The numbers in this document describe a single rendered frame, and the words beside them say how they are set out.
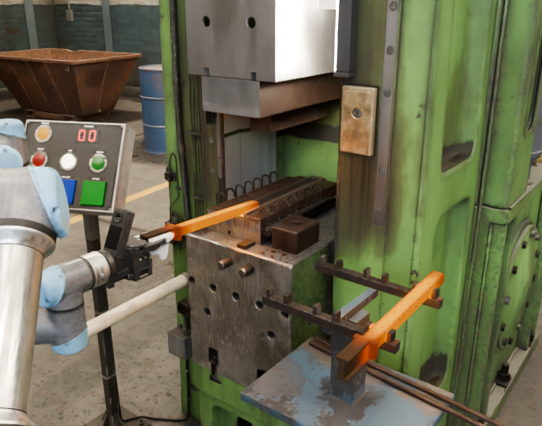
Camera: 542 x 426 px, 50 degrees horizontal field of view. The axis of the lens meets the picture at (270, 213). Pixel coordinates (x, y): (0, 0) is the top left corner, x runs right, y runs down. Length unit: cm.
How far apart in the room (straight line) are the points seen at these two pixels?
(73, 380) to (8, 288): 189
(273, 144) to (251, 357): 74
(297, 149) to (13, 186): 128
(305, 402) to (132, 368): 150
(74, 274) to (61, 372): 161
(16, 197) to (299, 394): 78
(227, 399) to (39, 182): 114
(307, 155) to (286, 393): 93
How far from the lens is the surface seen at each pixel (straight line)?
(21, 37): 1097
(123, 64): 828
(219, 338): 180
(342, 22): 149
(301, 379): 145
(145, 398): 260
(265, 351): 169
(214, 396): 195
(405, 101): 147
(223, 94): 159
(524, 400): 274
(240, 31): 153
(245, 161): 193
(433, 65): 143
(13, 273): 92
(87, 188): 185
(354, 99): 150
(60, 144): 194
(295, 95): 165
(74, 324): 129
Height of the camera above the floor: 156
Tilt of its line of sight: 20 degrees down
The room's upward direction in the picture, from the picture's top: straight up
